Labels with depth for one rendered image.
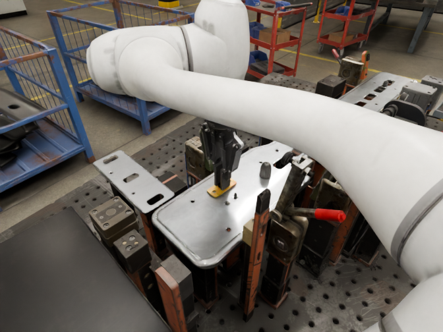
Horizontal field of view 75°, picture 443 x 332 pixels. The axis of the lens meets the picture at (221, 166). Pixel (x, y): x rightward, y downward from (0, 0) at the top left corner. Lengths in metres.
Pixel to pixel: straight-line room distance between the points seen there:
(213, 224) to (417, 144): 0.55
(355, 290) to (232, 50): 0.79
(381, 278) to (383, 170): 0.88
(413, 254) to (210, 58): 0.43
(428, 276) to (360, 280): 0.86
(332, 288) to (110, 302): 0.66
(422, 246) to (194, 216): 0.58
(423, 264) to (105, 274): 0.55
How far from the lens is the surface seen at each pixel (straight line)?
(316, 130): 0.28
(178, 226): 0.71
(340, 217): 0.58
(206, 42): 0.53
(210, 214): 0.73
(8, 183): 2.49
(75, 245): 0.71
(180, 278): 0.41
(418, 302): 0.20
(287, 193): 0.60
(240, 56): 0.56
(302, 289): 0.99
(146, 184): 0.83
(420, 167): 0.22
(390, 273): 1.12
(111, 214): 0.70
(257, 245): 0.60
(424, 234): 0.20
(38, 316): 0.65
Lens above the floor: 1.55
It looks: 40 degrees down
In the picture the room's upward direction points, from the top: straight up
